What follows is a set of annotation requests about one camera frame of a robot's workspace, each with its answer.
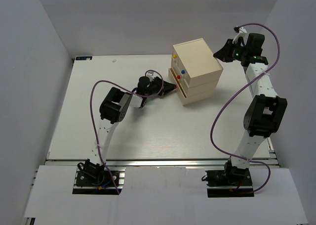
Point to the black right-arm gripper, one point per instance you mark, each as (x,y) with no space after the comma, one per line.
(228,50)

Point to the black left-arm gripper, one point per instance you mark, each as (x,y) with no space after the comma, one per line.
(160,84)

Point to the cream plastic drawer cabinet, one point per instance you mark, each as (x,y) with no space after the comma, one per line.
(204,71)

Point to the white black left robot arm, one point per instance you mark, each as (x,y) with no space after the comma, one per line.
(114,107)

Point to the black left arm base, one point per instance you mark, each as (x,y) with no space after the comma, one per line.
(95,179)

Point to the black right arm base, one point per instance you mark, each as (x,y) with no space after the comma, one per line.
(229,182)

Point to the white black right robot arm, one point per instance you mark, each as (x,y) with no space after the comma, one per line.
(265,113)

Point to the black table label left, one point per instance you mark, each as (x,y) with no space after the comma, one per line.
(83,58)

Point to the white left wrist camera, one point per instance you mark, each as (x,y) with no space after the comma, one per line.
(150,74)

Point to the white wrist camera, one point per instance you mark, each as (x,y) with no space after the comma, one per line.
(150,74)
(240,33)

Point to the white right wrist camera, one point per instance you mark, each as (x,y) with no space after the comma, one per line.
(240,33)

